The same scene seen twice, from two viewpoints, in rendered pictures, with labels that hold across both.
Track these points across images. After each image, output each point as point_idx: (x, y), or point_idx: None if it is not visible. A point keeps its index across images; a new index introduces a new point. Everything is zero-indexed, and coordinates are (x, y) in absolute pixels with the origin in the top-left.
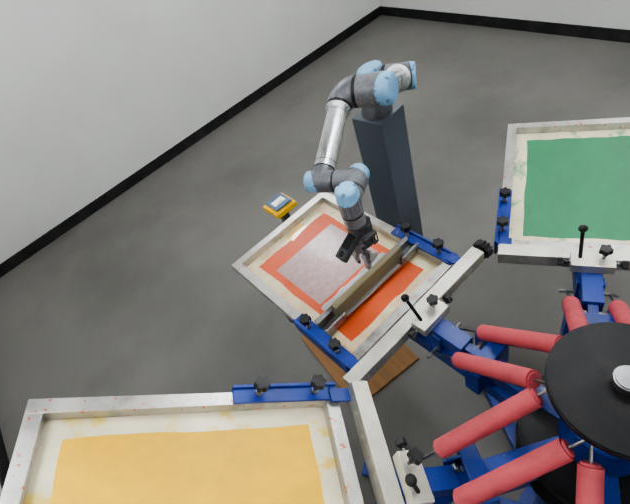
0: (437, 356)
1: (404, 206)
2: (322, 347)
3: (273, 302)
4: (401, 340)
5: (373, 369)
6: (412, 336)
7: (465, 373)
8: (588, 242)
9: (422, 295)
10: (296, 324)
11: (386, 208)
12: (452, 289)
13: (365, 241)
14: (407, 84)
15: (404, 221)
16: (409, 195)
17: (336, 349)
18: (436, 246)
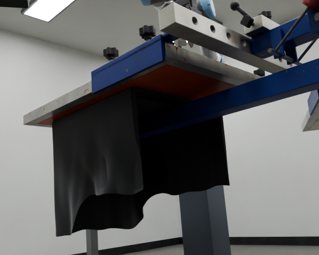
0: (280, 88)
1: (212, 196)
2: (127, 54)
3: (67, 95)
4: (233, 35)
5: (199, 20)
6: (247, 15)
7: None
8: None
9: (250, 72)
10: (95, 71)
11: (193, 198)
12: (283, 61)
13: (191, 7)
14: (218, 60)
15: (212, 216)
16: (217, 189)
17: (149, 32)
18: (258, 69)
